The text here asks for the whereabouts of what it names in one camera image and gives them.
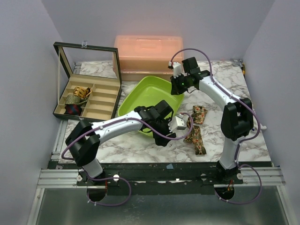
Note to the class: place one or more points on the yellow rolled tie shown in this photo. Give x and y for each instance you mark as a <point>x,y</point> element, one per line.
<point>82,92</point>

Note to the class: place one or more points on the orange translucent storage box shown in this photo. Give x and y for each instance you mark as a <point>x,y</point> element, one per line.
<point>144,55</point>

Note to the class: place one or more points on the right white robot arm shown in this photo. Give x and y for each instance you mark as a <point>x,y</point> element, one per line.
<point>237,118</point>

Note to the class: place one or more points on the green plastic tray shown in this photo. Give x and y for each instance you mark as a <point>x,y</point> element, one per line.
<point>149,92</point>

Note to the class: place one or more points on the black mounting base rail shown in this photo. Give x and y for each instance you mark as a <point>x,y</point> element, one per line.
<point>126,179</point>

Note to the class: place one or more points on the floral patterned tie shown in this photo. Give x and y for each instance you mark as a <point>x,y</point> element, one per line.
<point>195,136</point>

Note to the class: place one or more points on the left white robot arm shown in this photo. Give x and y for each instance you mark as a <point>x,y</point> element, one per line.
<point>85,139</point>

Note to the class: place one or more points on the small white plastic piece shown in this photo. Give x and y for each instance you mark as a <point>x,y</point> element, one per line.
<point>256,126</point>

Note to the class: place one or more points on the yellow clamp at corner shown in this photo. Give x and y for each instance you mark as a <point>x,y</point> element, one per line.
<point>243,68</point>

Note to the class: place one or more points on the red navy rolled tie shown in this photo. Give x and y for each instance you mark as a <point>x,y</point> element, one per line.
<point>73,109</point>

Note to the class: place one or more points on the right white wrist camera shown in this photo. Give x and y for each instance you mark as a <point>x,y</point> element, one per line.
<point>176,68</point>

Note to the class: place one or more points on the black tie organizer case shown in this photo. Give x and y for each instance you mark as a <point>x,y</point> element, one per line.
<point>91,66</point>

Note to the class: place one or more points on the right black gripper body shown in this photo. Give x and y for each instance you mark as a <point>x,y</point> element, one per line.
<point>176,86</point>

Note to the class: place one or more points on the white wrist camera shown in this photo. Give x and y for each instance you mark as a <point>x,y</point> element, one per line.
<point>176,123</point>
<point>176,68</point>

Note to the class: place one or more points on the grey-green rolled tie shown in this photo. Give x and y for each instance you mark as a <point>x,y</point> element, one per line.
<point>75,100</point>

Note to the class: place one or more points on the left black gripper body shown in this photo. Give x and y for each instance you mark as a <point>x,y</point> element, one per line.
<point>162,126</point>

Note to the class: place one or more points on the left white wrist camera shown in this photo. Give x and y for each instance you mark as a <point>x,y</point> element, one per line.
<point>176,123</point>

